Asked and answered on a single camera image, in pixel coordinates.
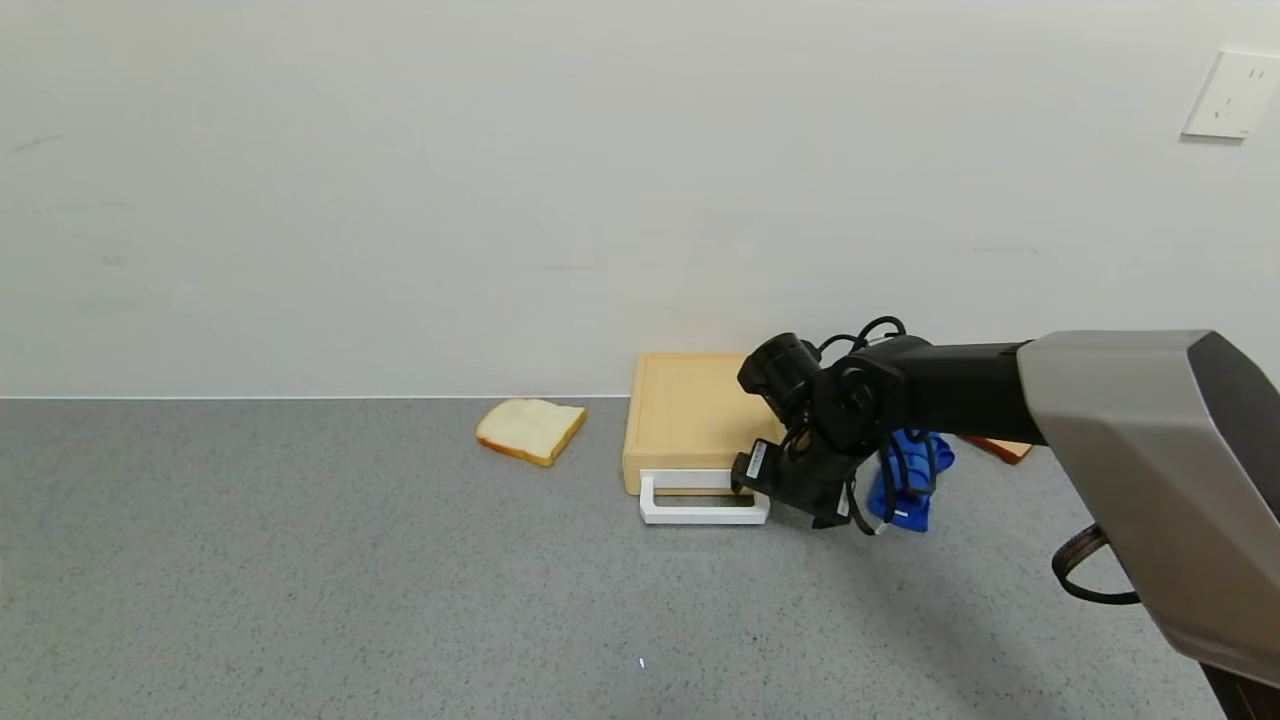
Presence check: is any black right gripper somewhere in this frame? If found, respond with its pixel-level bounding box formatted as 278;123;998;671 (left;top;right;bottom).
730;430;853;529

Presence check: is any yellow drawer with white handle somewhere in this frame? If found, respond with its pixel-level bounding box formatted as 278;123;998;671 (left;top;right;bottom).
623;454;773;527

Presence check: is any yellow drawer cabinet case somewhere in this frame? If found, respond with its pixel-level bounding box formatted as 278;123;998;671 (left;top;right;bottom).
623;352;787;473

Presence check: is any blue rolled cloth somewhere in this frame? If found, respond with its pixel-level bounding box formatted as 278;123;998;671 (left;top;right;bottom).
866;429;956;533

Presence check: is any white bread slice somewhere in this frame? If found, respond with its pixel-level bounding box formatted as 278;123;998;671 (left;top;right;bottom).
475;398;589;469

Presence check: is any brown toast slice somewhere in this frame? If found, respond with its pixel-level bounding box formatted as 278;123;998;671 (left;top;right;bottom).
960;436;1034;466

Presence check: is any black wrist cable bundle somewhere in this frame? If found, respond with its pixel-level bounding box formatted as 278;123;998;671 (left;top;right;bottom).
815;316;943;537

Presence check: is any brown flat cable loop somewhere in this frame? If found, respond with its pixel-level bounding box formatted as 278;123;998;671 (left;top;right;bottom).
1051;523;1142;607

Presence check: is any white wall socket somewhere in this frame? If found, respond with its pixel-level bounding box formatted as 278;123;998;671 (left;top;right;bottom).
1181;50;1280;141

